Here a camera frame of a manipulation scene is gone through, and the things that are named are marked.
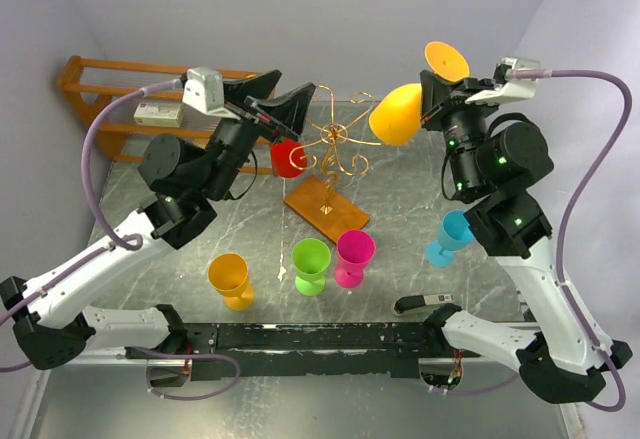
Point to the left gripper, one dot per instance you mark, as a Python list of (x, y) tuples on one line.
[(287, 113)]

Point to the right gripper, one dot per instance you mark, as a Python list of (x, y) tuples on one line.
[(441, 100)]

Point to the orange wine glass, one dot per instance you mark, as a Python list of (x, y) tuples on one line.
[(229, 275), (397, 118)]

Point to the red wine glass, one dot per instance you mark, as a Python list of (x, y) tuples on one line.
[(286, 159)]

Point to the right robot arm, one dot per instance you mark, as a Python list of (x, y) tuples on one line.
[(494, 160)]

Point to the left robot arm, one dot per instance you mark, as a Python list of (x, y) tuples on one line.
[(53, 316)]

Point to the blue wine glass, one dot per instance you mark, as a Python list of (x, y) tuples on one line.
[(454, 235)]

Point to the green wine glass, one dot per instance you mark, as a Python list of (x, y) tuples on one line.
[(311, 258)]

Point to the pink wine glass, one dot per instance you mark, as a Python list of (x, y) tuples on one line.
[(355, 250)]

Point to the wooden shelf rack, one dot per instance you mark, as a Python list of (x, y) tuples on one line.
[(89, 85)]

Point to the white box on shelf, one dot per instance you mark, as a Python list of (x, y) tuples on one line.
[(159, 114)]

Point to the black white stapler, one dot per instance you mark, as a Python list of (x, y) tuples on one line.
[(416, 304)]

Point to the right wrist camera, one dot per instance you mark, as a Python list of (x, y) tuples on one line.
[(508, 86)]

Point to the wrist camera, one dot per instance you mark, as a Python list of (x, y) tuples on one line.
[(203, 90), (508, 86)]

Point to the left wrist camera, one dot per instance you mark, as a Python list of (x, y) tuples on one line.
[(203, 90)]

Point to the gold wire glass rack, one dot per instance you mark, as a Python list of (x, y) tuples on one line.
[(316, 199)]

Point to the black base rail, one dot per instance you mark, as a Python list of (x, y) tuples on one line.
[(395, 349)]

